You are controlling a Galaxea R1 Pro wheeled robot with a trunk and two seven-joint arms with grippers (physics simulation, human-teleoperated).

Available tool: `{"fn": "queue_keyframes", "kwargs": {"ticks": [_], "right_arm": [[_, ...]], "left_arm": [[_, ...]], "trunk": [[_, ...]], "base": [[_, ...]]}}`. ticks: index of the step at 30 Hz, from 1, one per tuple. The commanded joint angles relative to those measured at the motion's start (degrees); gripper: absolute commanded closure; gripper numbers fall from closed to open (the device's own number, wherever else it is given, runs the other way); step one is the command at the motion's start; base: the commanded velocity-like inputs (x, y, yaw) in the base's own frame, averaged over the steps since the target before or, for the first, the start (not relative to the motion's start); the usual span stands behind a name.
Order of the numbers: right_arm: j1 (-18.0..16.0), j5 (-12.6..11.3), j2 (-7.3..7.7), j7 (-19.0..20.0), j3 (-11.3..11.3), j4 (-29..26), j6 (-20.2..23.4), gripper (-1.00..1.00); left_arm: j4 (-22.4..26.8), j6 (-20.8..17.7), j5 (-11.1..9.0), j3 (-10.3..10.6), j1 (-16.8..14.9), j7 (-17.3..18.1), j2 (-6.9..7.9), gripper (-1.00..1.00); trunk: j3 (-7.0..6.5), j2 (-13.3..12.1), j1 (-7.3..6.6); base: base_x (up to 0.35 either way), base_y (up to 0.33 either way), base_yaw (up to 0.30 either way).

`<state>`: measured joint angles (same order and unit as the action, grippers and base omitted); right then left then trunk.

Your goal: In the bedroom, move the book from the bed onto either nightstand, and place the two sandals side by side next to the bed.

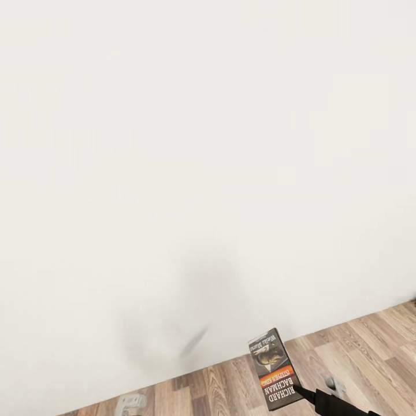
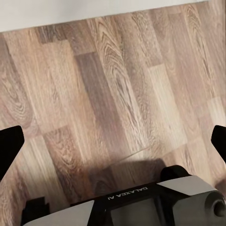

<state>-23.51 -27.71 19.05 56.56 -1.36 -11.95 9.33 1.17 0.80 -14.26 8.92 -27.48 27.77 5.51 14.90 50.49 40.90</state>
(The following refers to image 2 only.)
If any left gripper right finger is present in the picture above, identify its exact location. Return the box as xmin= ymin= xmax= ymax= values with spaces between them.
xmin=211 ymin=125 xmax=226 ymax=163

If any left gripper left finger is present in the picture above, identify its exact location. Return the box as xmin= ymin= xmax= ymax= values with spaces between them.
xmin=0 ymin=125 xmax=24 ymax=181

